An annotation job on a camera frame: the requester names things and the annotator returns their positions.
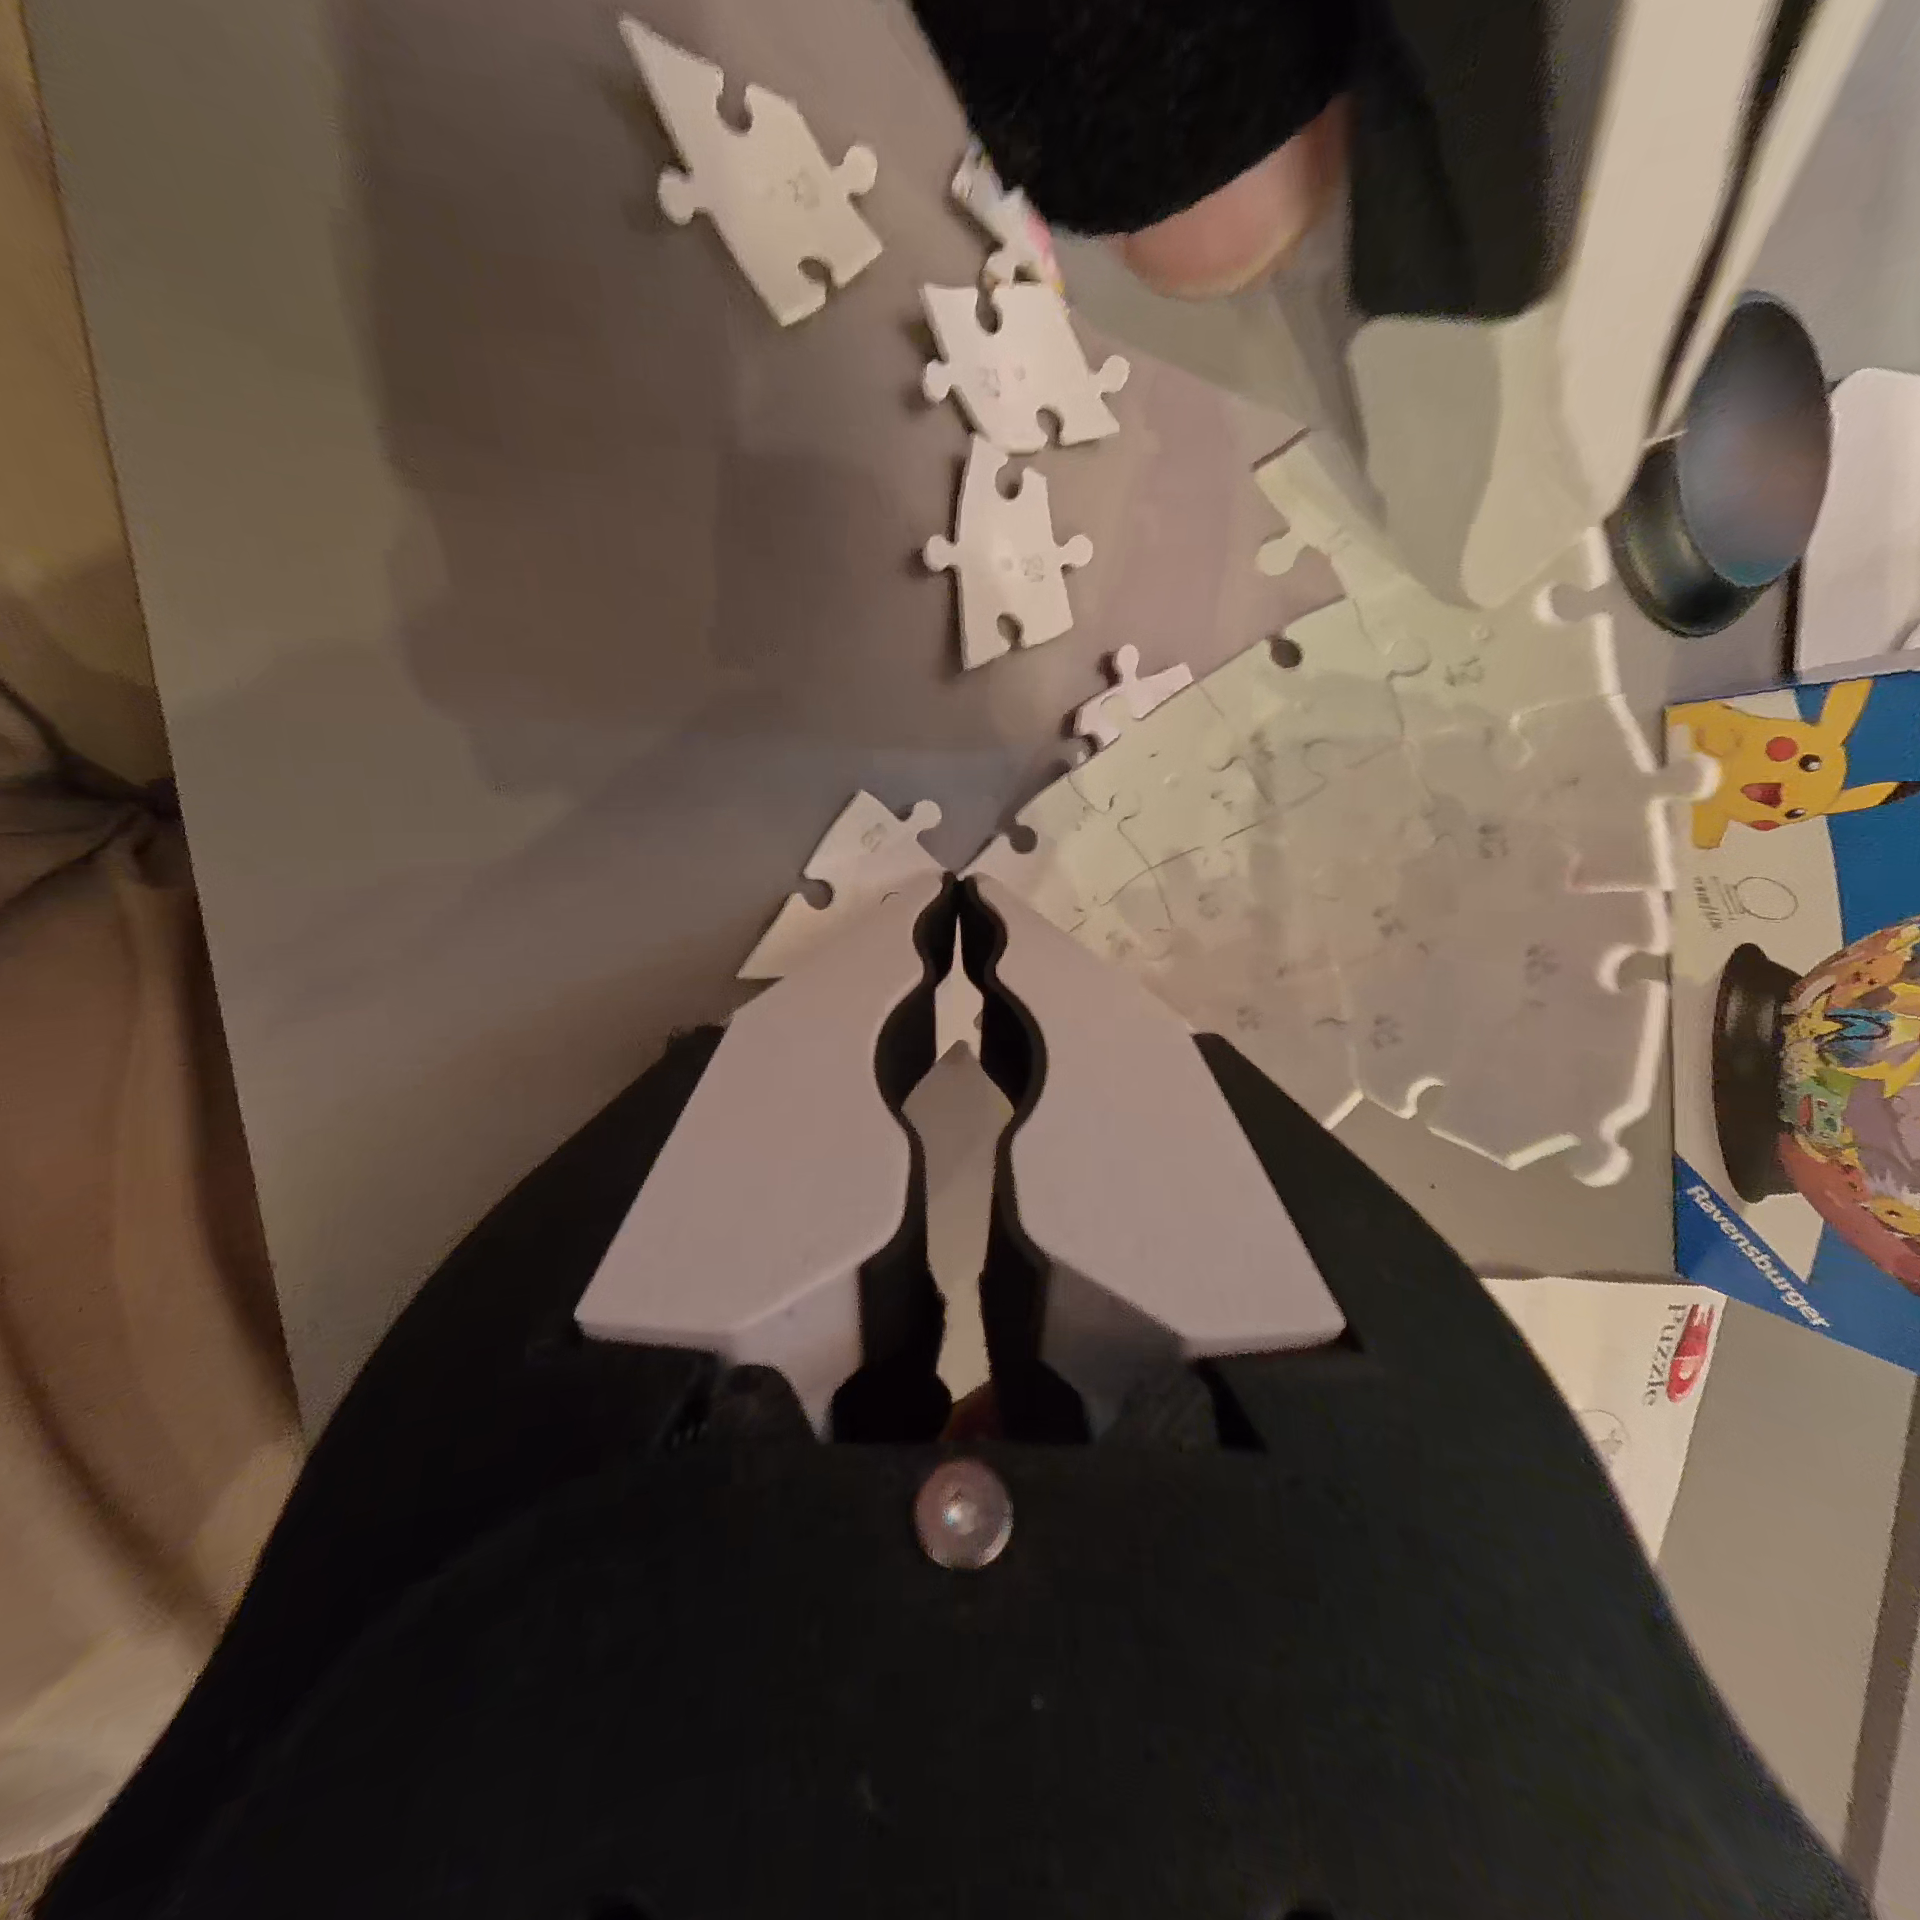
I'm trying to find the blue puzzle box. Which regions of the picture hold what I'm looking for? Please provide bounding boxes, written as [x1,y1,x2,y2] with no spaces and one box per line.
[1665,649,1920,1373]

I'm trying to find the white triangular puzzle piece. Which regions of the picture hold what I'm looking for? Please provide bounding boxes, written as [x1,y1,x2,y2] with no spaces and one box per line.
[733,793,949,982]

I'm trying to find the black round ball stand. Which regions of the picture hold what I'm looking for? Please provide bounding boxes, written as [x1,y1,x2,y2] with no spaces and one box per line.
[1609,300,1839,638]

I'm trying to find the person's left hand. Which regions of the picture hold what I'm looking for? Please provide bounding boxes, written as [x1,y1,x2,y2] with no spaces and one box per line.
[1120,106,1355,300]

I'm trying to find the white instruction sheet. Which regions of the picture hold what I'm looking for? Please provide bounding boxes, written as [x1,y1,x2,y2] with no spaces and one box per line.
[1485,1274,1729,1564]

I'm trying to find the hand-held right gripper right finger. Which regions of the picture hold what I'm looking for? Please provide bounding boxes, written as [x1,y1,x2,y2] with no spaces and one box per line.
[957,874,1351,1434]

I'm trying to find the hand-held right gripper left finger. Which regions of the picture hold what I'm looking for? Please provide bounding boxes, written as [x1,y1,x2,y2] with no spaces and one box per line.
[574,874,965,1434]

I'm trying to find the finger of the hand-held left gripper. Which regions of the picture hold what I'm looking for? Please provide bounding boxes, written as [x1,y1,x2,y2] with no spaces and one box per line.
[1656,0,1920,445]
[1342,0,1796,608]

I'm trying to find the puzzle pieces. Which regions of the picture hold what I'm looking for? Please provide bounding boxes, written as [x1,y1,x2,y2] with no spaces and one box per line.
[618,14,1199,753]

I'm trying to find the assembled curved puzzle ball section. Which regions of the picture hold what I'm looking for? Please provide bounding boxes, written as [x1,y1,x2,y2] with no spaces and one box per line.
[957,434,1729,1183]

